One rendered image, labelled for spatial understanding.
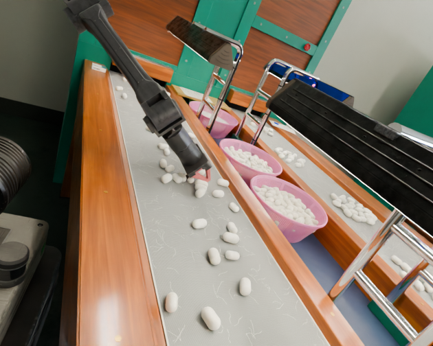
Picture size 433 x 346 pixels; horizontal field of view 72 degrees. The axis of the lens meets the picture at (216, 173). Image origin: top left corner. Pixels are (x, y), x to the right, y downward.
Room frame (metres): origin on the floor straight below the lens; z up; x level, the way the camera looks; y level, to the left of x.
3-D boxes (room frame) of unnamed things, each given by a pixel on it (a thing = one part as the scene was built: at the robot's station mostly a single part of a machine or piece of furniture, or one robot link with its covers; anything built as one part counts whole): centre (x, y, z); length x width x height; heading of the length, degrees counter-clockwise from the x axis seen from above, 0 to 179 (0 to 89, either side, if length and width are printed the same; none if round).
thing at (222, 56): (1.19, 0.28, 1.08); 0.62 x 0.08 x 0.07; 32
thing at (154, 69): (1.53, 0.57, 0.83); 0.30 x 0.06 x 0.07; 122
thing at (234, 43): (1.23, 0.21, 0.90); 0.20 x 0.19 x 0.45; 32
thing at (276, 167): (1.11, -0.10, 0.72); 0.27 x 0.27 x 0.10
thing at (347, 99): (1.48, -0.19, 1.08); 0.62 x 0.08 x 0.07; 32
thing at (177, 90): (1.66, 0.25, 0.77); 0.33 x 0.15 x 0.01; 122
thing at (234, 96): (1.89, -0.01, 0.83); 0.30 x 0.06 x 0.07; 122
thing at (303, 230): (0.87, -0.24, 0.72); 0.27 x 0.27 x 0.10
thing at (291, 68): (1.44, -0.12, 0.90); 0.20 x 0.19 x 0.45; 32
